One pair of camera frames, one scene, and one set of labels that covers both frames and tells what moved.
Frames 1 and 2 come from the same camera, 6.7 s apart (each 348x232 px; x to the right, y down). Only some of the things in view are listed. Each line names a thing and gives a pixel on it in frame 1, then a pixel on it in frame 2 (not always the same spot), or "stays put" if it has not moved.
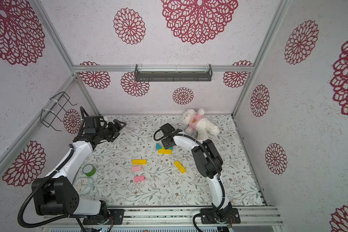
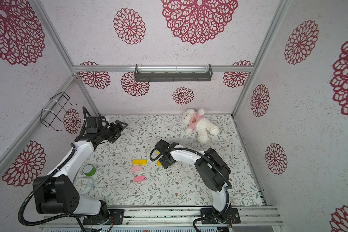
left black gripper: x=117 y=133 stays put
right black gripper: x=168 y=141 -> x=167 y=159
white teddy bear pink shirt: x=198 y=125 stays put
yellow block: x=139 y=162 stays put
